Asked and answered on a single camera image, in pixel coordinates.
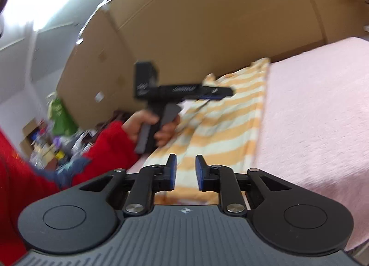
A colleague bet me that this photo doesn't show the green bag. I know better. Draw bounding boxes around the green bag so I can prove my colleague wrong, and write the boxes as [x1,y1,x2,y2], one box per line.
[48,94,79,137]

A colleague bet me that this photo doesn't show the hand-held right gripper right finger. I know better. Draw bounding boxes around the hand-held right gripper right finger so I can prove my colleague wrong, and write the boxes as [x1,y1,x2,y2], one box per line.
[196,155,292,216]

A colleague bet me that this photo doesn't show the large labelled cardboard box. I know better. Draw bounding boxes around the large labelled cardboard box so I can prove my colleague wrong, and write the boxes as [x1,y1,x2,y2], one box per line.
[107,0,327,91]

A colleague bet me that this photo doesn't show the dark brown garment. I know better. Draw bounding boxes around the dark brown garment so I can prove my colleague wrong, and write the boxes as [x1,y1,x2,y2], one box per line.
[111,110,131,124]

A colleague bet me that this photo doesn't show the cluttered shelf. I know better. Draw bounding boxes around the cluttered shelf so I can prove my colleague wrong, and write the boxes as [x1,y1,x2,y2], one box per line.
[23,119,96,169]

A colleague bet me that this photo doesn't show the plain cardboard box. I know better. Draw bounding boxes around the plain cardboard box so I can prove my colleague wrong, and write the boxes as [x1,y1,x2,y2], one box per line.
[309,0,369,45]

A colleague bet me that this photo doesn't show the person's left forearm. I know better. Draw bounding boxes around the person's left forearm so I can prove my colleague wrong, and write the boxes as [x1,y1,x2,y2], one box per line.
[71,121,140,189]

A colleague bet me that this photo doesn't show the person's torso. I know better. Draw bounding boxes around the person's torso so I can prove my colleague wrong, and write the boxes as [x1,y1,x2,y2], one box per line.
[0,126,67,261]

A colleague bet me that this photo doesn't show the small-labelled cardboard box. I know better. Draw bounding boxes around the small-labelled cardboard box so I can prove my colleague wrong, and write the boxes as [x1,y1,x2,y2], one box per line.
[56,9,139,132]

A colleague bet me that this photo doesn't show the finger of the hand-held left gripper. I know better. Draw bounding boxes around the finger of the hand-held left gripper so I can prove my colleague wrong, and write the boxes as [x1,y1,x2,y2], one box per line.
[200,84,236,102]

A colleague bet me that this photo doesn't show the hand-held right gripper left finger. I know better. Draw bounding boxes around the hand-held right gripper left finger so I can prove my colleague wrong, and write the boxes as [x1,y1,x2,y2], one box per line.
[79,153,177,216]

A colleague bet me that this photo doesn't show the pink towel blanket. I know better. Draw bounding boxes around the pink towel blanket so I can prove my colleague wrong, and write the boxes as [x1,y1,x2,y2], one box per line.
[127,37,369,253]

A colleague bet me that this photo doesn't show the orange striped shirt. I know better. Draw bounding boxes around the orange striped shirt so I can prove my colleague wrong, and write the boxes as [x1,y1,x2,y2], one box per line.
[127,58,271,206]

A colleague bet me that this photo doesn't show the person's left hand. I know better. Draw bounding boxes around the person's left hand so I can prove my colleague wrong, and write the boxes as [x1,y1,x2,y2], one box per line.
[121,110,181,147]

